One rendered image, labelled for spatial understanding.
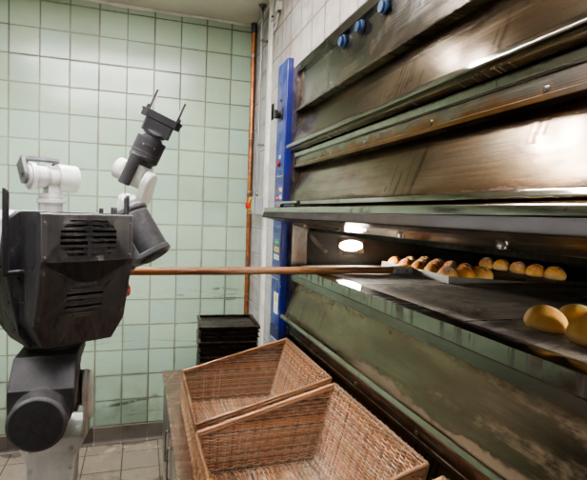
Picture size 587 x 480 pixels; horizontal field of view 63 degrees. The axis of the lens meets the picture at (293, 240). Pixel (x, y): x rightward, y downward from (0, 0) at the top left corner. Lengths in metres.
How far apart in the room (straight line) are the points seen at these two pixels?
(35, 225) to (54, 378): 0.33
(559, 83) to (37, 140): 2.68
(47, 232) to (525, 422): 0.98
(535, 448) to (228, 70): 2.70
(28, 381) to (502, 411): 0.97
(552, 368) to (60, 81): 2.81
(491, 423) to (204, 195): 2.33
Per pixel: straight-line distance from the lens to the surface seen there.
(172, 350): 3.15
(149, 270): 1.81
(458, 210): 0.89
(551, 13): 1.01
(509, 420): 1.06
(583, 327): 1.10
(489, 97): 1.10
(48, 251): 1.07
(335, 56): 1.93
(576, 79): 0.95
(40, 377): 1.19
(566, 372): 0.93
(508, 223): 0.79
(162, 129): 1.51
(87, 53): 3.16
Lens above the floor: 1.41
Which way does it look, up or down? 3 degrees down
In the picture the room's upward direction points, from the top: 2 degrees clockwise
